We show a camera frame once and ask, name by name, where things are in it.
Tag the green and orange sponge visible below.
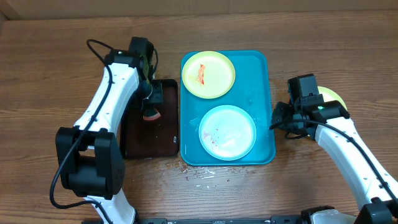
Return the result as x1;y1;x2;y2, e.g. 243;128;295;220
142;108;161;121

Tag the yellow-green plate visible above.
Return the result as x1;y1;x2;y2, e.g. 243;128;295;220
303;86;349;123
182;51;236;99

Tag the light blue plate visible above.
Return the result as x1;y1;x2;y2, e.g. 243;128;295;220
198;105;256;161

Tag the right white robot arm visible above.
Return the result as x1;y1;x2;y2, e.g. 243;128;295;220
271;101;397;223

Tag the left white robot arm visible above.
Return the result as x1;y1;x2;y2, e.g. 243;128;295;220
50;49;158;223

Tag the black rectangular tray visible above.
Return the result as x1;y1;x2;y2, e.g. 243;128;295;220
120;79;179;159

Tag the teal plastic tray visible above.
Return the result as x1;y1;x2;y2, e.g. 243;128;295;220
180;50;275;166

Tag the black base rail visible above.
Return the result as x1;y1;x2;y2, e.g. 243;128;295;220
134;215;308;224

